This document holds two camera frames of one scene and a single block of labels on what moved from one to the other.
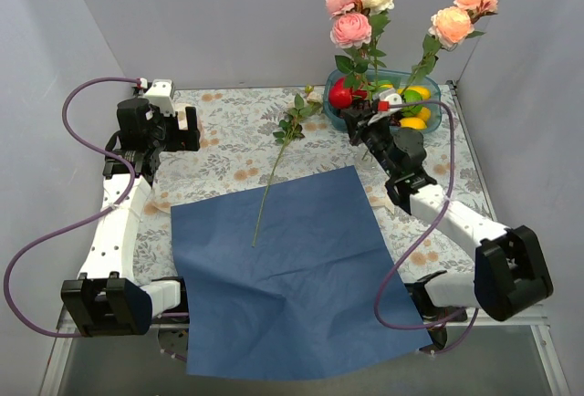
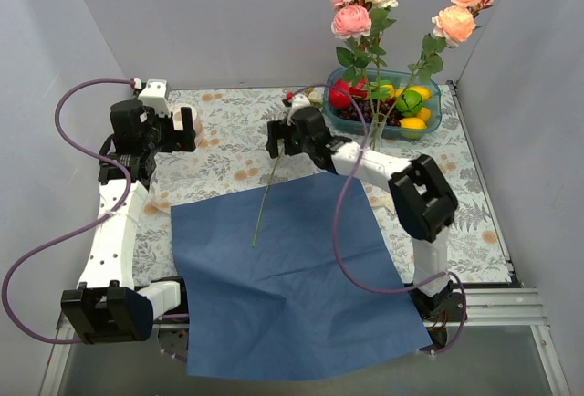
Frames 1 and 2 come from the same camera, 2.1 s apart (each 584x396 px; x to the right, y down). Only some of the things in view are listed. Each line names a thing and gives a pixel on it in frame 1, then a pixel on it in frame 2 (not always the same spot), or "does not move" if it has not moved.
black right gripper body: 362,120 → 275,138
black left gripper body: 183,129 does not move
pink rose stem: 449,26 does not move
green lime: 412,96 does not move
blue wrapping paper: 280,280 does not move
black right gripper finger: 351,119 → 276,130
